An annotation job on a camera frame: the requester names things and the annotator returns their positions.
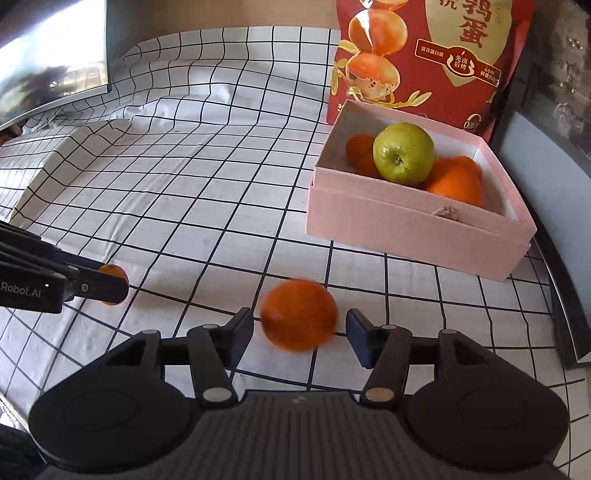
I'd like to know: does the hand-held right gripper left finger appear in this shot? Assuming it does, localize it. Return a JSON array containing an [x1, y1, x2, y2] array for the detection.
[[111, 308, 254, 408]]

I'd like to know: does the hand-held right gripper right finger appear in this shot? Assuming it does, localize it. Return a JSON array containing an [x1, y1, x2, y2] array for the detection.
[[345, 309, 488, 408]]

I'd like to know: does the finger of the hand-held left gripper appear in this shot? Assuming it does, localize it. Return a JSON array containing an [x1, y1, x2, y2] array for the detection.
[[55, 251, 105, 274], [62, 267, 130, 304]]

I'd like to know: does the orange mandarin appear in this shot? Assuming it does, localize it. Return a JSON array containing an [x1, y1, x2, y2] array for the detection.
[[259, 278, 339, 352], [450, 155, 483, 178], [346, 134, 382, 178], [98, 264, 129, 306]]

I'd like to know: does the pink cardboard box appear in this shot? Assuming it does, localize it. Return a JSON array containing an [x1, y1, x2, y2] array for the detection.
[[305, 99, 537, 281]]

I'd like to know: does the large orange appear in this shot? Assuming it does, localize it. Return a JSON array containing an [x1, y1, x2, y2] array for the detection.
[[425, 159, 485, 208]]

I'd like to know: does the green guava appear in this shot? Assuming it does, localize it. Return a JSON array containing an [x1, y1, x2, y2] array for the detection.
[[372, 122, 437, 183]]

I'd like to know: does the white black-grid cloth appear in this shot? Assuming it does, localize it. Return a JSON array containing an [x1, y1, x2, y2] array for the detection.
[[0, 25, 591, 480]]

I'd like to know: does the black computer monitor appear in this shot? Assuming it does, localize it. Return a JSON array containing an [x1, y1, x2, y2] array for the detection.
[[0, 0, 112, 132]]

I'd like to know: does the black glass-sided computer case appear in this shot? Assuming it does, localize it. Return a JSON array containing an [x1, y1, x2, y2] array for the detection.
[[489, 0, 591, 370]]

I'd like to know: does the red snack bag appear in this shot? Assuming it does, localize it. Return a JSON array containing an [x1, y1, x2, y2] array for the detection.
[[325, 0, 536, 141]]

